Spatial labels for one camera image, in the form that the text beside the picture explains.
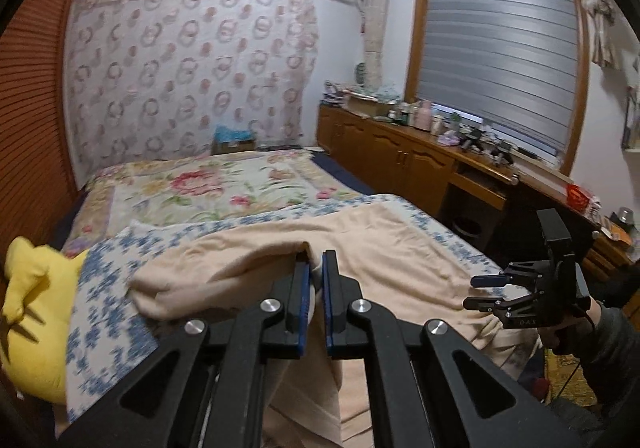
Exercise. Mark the wall picture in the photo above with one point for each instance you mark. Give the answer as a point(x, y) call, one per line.
point(632, 120)

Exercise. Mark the blue floral blanket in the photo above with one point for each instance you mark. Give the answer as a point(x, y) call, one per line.
point(100, 308)

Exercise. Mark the person's right hand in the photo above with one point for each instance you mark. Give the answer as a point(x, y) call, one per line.
point(565, 340)

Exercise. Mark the beige lace curtain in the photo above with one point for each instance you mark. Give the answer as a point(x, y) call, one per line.
point(375, 27)

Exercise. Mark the red packet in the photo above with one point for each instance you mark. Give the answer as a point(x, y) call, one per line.
point(578, 197)

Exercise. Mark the row of bottles and jars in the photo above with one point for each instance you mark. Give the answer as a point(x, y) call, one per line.
point(400, 112)

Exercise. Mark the patterned floor rug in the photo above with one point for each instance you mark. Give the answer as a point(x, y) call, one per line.
point(586, 384)

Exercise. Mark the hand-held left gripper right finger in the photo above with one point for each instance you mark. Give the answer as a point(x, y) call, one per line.
point(330, 303)

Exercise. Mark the cardboard box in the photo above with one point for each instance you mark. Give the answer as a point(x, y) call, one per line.
point(235, 147)

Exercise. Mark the pink jar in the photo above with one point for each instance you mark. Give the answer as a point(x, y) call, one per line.
point(423, 115)

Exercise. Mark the hanging cream garment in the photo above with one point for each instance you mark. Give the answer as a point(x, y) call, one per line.
point(601, 27)

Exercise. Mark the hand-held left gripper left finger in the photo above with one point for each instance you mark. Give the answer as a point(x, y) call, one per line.
point(301, 298)

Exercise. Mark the wooden window frame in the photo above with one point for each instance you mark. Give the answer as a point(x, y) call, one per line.
point(419, 27)

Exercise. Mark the person's right forearm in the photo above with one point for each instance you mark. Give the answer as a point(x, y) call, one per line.
point(615, 348)

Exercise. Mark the peach T-shirt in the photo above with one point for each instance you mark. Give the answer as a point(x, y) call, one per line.
point(390, 238)

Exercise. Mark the grey window blind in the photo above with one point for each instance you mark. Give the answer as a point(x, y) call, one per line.
point(490, 52)

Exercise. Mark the dark waste bin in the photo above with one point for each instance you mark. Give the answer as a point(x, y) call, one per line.
point(466, 232)

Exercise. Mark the wooden louvred wardrobe door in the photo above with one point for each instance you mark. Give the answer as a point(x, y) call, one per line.
point(35, 102)

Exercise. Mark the pink floral bedspread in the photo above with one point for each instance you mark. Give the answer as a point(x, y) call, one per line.
point(200, 198)

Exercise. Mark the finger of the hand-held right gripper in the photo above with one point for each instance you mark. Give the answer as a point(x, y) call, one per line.
point(487, 281)
point(480, 304)

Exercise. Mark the yellow plush toy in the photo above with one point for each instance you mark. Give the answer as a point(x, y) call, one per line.
point(35, 338)

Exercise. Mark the long wooden cabinet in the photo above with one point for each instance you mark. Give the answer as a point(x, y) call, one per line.
point(390, 152)

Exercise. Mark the green round ornament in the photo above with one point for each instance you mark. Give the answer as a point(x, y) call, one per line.
point(361, 73)

